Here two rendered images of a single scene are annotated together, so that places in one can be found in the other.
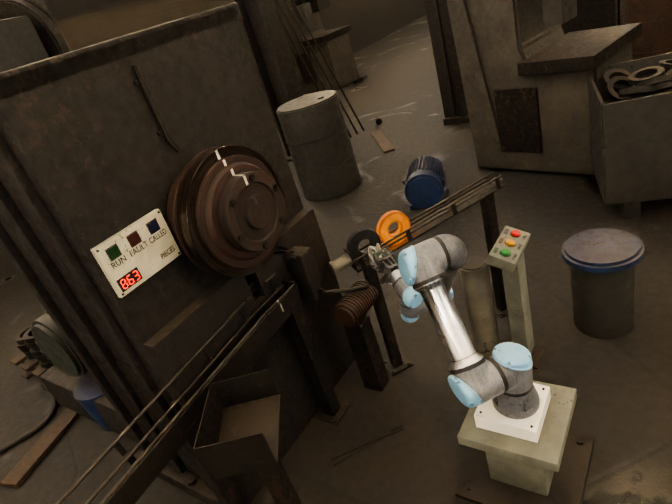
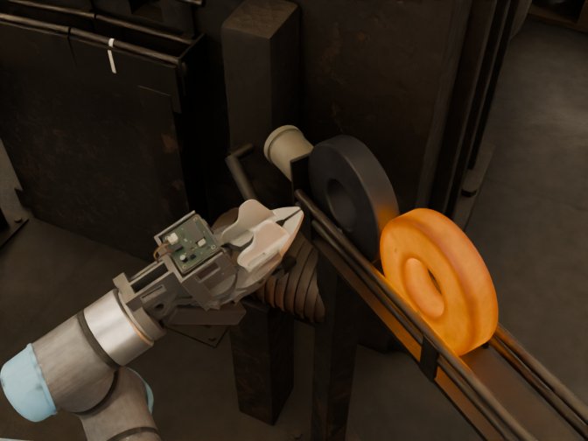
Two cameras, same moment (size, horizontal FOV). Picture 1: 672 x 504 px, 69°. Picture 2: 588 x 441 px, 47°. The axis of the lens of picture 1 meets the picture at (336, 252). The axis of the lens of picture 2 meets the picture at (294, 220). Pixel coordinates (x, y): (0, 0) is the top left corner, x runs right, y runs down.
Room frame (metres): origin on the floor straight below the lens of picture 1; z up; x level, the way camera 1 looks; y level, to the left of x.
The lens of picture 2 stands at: (1.70, -0.64, 1.29)
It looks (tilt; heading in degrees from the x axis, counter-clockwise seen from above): 48 degrees down; 74
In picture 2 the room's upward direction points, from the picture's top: straight up
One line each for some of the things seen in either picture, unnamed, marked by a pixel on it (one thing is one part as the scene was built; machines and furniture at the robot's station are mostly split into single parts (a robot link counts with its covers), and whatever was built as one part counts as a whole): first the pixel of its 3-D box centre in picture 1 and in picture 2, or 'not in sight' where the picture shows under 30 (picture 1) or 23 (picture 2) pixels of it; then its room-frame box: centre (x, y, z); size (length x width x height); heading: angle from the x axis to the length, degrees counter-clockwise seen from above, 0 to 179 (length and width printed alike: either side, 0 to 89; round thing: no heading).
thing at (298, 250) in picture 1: (305, 273); (264, 83); (1.89, 0.16, 0.68); 0.11 x 0.08 x 0.24; 49
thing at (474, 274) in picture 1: (480, 309); not in sight; (1.80, -0.55, 0.26); 0.12 x 0.12 x 0.52
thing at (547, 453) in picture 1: (517, 416); not in sight; (1.17, -0.42, 0.28); 0.32 x 0.32 x 0.04; 49
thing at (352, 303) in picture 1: (367, 336); (283, 335); (1.86, -0.02, 0.27); 0.22 x 0.13 x 0.53; 139
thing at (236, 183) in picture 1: (254, 211); not in sight; (1.64, 0.23, 1.11); 0.28 x 0.06 x 0.28; 139
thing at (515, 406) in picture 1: (514, 390); not in sight; (1.17, -0.42, 0.40); 0.15 x 0.15 x 0.10
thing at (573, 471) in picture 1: (522, 445); not in sight; (1.17, -0.42, 0.13); 0.40 x 0.40 x 0.26; 49
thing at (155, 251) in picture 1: (139, 252); not in sight; (1.52, 0.61, 1.15); 0.26 x 0.02 x 0.18; 139
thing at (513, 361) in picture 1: (511, 366); not in sight; (1.16, -0.42, 0.52); 0.13 x 0.12 x 0.14; 101
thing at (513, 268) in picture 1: (517, 299); not in sight; (1.73, -0.70, 0.31); 0.24 x 0.16 x 0.62; 139
